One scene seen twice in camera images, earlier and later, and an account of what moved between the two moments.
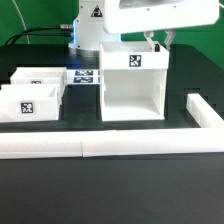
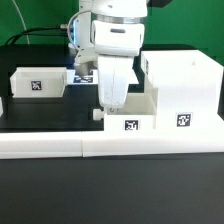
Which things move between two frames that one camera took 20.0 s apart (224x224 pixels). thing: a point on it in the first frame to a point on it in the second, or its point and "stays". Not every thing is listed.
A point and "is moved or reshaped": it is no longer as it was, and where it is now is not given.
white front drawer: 30,102 to 137,112
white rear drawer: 41,76 stays
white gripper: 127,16 to 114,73
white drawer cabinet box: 133,81 is moved or reshaped
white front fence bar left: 41,145 stays
